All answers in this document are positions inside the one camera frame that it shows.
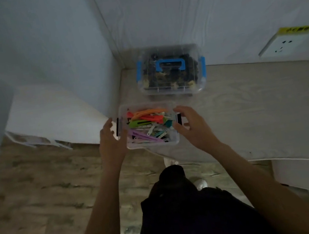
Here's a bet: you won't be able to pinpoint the person's black clothing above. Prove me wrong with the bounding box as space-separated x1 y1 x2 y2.
121 148 283 234

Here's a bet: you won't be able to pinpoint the person's left hand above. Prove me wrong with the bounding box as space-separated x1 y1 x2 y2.
94 115 134 170

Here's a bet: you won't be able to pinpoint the long purple hair clip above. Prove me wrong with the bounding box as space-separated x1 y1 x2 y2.
127 123 165 149

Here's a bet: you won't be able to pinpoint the person's right hand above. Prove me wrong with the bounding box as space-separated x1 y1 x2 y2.
169 98 225 161

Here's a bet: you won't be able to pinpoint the yellow warning sticker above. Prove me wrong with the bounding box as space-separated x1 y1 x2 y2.
276 22 309 38

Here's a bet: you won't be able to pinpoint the white metal frame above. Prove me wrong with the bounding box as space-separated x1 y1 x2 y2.
5 120 73 161

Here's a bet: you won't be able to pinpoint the person's left forearm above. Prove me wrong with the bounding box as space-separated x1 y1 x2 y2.
53 162 134 234

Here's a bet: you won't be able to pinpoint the white wall socket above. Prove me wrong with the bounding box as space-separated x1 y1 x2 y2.
255 29 309 60

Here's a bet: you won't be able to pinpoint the long green hair clip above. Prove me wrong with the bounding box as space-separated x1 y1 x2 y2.
127 117 153 130

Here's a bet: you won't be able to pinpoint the clear box black latches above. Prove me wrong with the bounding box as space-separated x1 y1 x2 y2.
111 96 189 155

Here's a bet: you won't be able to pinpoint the long coral hair clip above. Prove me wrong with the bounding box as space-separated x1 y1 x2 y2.
126 105 165 130

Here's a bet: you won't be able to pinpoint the clear box blue latches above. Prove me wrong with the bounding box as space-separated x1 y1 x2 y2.
131 38 211 104

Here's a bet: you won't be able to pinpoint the white shoe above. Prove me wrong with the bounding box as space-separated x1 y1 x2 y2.
163 155 180 168
192 176 209 192

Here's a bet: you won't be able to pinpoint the bundle of long pastel clips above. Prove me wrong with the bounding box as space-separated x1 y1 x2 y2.
123 104 178 149

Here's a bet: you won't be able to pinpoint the small dark hair claws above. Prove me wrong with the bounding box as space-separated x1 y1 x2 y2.
138 50 203 95

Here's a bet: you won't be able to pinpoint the person's right forearm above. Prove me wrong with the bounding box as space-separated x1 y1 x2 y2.
208 127 309 234

